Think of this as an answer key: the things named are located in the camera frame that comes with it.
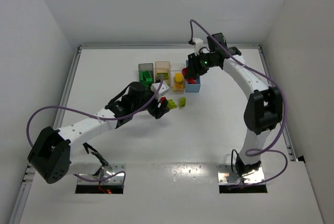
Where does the red curved top lego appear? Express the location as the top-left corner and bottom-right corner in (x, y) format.
(182, 67), (197, 85)

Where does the lime curved lego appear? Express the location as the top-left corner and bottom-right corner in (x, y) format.
(178, 97), (186, 108)
(168, 99), (177, 110)

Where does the yellow round lego piece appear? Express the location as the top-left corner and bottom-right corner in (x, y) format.
(174, 73), (183, 84)

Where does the lime green lego brick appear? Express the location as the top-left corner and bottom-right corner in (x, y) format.
(157, 73), (169, 80)

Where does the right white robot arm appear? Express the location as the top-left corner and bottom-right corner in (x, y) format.
(183, 33), (283, 176)

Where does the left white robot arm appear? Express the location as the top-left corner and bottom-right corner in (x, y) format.
(27, 81), (170, 184)

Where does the blue container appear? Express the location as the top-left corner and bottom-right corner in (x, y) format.
(185, 60), (201, 93)

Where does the clear transparent container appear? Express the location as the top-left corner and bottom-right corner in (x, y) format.
(171, 63), (185, 92)

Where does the orange transparent container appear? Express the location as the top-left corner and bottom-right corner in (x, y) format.
(155, 61), (171, 85)

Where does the grey transparent container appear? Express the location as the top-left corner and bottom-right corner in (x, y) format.
(138, 63), (154, 87)

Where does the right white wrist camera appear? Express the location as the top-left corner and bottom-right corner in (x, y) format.
(188, 38), (204, 55)

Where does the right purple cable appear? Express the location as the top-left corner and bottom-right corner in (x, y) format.
(187, 19), (289, 188)

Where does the purple cable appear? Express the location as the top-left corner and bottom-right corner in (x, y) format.
(26, 75), (165, 183)
(187, 19), (289, 188)

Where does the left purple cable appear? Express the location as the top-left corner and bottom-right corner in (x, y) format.
(26, 75), (165, 183)

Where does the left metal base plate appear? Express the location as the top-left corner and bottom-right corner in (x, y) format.
(77, 163), (126, 186)

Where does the metal base plate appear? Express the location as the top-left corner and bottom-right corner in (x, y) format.
(77, 163), (126, 186)
(217, 163), (265, 186)

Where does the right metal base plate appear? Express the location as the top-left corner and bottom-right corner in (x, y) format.
(217, 163), (265, 186)

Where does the left aluminium frame rail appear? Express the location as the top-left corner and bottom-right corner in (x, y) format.
(52, 45), (82, 129)

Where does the back aluminium frame rail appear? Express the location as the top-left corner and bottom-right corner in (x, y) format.
(79, 43), (261, 50)

